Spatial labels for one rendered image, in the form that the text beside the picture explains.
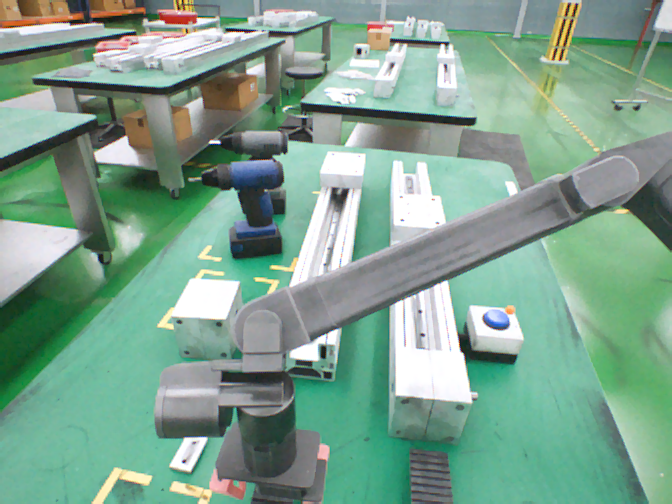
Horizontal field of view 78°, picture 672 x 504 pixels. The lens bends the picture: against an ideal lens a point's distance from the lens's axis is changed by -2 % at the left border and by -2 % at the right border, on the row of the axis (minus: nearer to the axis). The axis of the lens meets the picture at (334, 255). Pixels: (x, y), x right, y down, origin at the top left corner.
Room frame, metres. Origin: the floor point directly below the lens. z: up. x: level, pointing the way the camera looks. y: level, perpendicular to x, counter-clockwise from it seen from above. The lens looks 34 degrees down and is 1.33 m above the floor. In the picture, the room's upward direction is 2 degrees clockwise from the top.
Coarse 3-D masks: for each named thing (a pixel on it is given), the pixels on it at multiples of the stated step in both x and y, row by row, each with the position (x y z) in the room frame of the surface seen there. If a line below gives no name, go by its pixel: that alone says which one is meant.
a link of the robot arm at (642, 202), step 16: (624, 144) 0.44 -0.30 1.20; (640, 144) 0.44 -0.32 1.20; (656, 144) 0.44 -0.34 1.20; (592, 160) 0.43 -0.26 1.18; (640, 160) 0.43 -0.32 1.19; (656, 160) 0.43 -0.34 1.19; (640, 176) 0.42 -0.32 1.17; (656, 176) 0.43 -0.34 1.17; (640, 192) 0.43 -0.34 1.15; (656, 192) 0.42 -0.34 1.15; (608, 208) 0.40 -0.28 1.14; (640, 208) 0.44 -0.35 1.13; (656, 208) 0.42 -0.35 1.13; (656, 224) 0.42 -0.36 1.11
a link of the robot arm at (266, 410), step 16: (224, 384) 0.26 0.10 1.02; (240, 384) 0.26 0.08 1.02; (256, 384) 0.26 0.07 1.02; (272, 384) 0.26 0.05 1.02; (288, 384) 0.27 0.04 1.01; (224, 400) 0.24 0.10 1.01; (240, 400) 0.24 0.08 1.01; (256, 400) 0.25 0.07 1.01; (272, 400) 0.25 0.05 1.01; (288, 400) 0.25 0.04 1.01; (224, 416) 0.24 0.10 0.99; (240, 416) 0.24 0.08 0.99; (256, 416) 0.23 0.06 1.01; (272, 416) 0.23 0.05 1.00; (288, 416) 0.24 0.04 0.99; (256, 432) 0.23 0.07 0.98; (272, 432) 0.23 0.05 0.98; (288, 432) 0.24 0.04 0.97
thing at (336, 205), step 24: (360, 192) 1.15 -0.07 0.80; (336, 216) 0.93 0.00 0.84; (312, 240) 0.76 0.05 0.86; (336, 240) 0.83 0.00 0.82; (312, 264) 0.70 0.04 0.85; (336, 264) 0.68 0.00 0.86; (336, 336) 0.48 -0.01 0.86; (288, 360) 0.47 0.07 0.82; (312, 360) 0.47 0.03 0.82; (336, 360) 0.50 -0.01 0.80
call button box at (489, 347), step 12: (468, 312) 0.60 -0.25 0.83; (480, 312) 0.58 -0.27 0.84; (504, 312) 0.58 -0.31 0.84; (468, 324) 0.58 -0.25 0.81; (480, 324) 0.55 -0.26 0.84; (516, 324) 0.55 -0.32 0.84; (468, 336) 0.56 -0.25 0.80; (480, 336) 0.52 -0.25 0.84; (492, 336) 0.52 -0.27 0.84; (504, 336) 0.52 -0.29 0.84; (516, 336) 0.52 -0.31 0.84; (468, 348) 0.54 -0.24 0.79; (480, 348) 0.52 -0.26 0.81; (492, 348) 0.52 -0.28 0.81; (504, 348) 0.52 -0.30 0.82; (516, 348) 0.52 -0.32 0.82; (492, 360) 0.52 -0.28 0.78; (504, 360) 0.52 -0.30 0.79
